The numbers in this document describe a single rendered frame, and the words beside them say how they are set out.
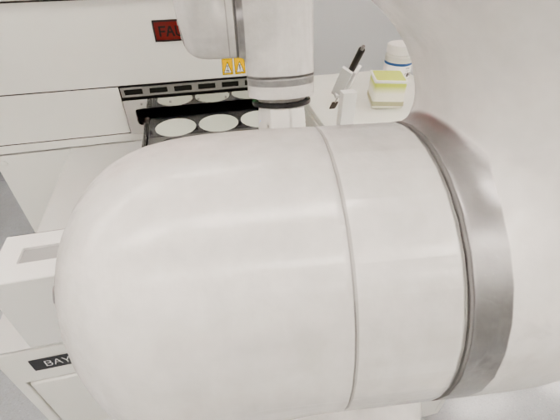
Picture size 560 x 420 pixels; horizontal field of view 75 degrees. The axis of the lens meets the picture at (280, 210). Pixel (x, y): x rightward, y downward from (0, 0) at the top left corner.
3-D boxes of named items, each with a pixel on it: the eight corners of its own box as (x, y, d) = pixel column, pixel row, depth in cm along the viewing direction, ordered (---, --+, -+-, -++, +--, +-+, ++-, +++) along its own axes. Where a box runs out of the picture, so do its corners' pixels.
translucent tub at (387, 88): (365, 97, 91) (370, 69, 86) (396, 97, 91) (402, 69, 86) (370, 109, 85) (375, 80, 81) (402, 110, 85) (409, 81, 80)
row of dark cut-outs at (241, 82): (122, 97, 96) (119, 87, 94) (285, 82, 103) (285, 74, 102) (122, 97, 95) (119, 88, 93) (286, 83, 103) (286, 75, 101)
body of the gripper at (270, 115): (246, 87, 51) (252, 164, 56) (258, 101, 42) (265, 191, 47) (298, 83, 52) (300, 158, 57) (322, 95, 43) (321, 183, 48)
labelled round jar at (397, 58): (377, 77, 102) (382, 41, 96) (400, 75, 103) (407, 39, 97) (388, 86, 96) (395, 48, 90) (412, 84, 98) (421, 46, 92)
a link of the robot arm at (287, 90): (242, 72, 49) (243, 95, 51) (252, 81, 41) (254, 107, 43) (302, 67, 51) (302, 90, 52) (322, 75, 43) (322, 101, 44)
